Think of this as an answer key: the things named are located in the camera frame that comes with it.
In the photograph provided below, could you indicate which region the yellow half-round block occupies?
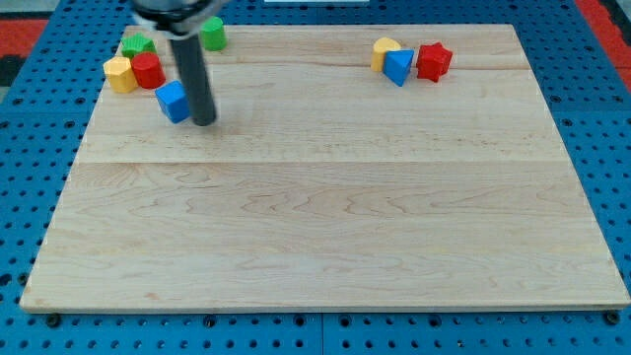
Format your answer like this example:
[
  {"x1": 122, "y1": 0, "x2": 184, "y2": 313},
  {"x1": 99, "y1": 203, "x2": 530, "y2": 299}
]
[{"x1": 370, "y1": 36, "x2": 401, "y2": 72}]

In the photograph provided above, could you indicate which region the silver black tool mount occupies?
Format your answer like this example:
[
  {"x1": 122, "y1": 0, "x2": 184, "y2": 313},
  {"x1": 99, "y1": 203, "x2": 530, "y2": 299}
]
[{"x1": 131, "y1": 0, "x2": 230, "y2": 38}]

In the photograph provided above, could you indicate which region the red star block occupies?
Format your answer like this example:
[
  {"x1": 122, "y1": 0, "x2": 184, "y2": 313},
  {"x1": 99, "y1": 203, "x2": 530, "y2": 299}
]
[{"x1": 416, "y1": 42, "x2": 453, "y2": 83}]

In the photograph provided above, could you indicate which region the light wooden board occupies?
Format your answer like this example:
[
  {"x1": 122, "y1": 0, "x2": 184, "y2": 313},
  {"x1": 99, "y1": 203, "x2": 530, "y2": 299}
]
[{"x1": 20, "y1": 25, "x2": 630, "y2": 314}]

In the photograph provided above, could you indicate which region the blue cube block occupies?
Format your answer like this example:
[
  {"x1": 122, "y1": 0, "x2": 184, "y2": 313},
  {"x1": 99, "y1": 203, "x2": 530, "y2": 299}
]
[{"x1": 155, "y1": 81, "x2": 190, "y2": 124}]

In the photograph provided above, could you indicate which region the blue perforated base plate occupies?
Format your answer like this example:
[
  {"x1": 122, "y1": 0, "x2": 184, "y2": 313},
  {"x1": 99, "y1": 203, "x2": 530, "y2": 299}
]
[{"x1": 1, "y1": 0, "x2": 630, "y2": 354}]

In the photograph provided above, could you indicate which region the red cylinder block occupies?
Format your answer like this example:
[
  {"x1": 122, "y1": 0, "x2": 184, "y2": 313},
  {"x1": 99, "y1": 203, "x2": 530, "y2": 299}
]
[{"x1": 131, "y1": 52, "x2": 166, "y2": 89}]

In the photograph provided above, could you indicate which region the green cylinder block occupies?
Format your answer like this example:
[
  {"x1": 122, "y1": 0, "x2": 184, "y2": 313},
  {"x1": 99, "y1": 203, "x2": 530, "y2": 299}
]
[{"x1": 199, "y1": 17, "x2": 228, "y2": 51}]

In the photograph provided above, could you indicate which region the green star block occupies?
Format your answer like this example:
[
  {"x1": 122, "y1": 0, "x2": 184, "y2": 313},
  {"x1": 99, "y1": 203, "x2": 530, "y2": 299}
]
[{"x1": 121, "y1": 33, "x2": 157, "y2": 59}]

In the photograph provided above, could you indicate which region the yellow hexagon block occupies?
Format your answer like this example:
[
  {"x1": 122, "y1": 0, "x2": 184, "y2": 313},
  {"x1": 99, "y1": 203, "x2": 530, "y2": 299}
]
[{"x1": 103, "y1": 56, "x2": 138, "y2": 94}]

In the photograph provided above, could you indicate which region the blue triangle block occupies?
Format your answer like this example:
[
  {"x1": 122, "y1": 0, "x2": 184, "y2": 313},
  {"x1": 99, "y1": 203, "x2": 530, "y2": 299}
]
[{"x1": 383, "y1": 49, "x2": 414, "y2": 87}]

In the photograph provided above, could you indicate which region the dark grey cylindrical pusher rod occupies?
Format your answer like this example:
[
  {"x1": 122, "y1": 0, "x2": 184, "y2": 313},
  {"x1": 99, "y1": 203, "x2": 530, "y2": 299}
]
[{"x1": 170, "y1": 35, "x2": 217, "y2": 126}]

